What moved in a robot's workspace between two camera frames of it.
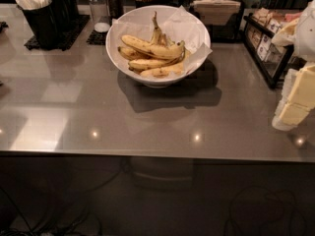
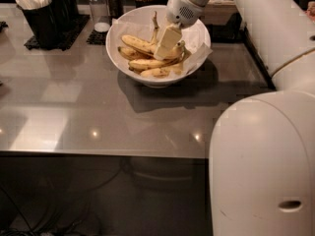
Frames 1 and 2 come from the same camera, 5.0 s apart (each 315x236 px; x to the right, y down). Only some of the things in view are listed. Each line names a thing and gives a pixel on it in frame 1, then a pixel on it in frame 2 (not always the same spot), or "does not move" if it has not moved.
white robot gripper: [305, 33] to [181, 12]
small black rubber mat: [97, 37] does not move
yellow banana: [160, 50] does not move
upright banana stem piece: [158, 38] does not move
